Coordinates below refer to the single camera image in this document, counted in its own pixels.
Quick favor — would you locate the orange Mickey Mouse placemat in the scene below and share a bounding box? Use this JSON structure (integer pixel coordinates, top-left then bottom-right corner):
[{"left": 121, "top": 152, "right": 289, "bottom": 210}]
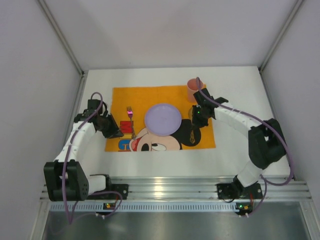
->
[{"left": 105, "top": 85, "right": 216, "bottom": 152}]

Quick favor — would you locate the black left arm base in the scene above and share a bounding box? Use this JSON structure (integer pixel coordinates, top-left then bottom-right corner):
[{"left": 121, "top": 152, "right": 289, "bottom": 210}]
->
[{"left": 87, "top": 174, "right": 129, "bottom": 200}]

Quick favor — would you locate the pink plastic cup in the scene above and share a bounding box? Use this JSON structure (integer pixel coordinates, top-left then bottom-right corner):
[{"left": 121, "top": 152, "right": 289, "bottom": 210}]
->
[{"left": 186, "top": 78, "right": 198, "bottom": 103}]

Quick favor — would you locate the purple plastic plate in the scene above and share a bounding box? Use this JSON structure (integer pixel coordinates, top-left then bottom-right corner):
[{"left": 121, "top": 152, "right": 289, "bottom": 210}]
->
[{"left": 144, "top": 103, "right": 182, "bottom": 137}]

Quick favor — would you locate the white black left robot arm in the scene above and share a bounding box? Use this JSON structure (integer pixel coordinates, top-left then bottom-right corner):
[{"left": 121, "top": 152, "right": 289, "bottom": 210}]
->
[{"left": 43, "top": 99, "right": 124, "bottom": 202}]

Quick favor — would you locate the gold spoon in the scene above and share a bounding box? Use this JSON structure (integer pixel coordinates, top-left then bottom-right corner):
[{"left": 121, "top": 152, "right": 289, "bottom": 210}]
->
[{"left": 188, "top": 107, "right": 196, "bottom": 144}]

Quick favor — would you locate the slotted cable duct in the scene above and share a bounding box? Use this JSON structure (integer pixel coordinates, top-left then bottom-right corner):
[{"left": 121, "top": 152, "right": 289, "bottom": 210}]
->
[{"left": 49, "top": 201, "right": 253, "bottom": 213}]

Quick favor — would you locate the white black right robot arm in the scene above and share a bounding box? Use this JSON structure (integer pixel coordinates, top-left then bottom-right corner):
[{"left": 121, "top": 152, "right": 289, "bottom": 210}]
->
[{"left": 189, "top": 88, "right": 287, "bottom": 196}]

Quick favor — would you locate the aluminium left corner post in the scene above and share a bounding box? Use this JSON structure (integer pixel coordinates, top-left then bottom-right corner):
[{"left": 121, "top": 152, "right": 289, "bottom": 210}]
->
[{"left": 36, "top": 0, "right": 84, "bottom": 76}]

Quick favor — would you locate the aluminium mounting rail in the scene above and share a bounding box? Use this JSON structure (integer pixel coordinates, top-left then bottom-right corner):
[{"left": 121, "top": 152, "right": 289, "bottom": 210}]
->
[{"left": 111, "top": 176, "right": 312, "bottom": 202}]

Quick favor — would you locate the aluminium corner post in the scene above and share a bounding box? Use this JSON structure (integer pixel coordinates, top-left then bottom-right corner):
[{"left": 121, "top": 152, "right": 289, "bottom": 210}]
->
[
  {"left": 258, "top": 0, "right": 306, "bottom": 74},
  {"left": 36, "top": 0, "right": 84, "bottom": 76}
]

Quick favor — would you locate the iridescent purple fork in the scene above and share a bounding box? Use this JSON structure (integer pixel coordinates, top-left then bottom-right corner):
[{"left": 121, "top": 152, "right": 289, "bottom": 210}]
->
[{"left": 126, "top": 106, "right": 136, "bottom": 139}]

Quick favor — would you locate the aluminium right corner post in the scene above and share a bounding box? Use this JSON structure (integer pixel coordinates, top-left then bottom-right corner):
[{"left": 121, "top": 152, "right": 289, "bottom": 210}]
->
[{"left": 258, "top": 0, "right": 306, "bottom": 74}]

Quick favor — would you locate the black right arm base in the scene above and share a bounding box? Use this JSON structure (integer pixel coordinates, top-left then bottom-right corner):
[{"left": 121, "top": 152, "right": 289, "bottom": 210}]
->
[{"left": 216, "top": 182, "right": 263, "bottom": 201}]

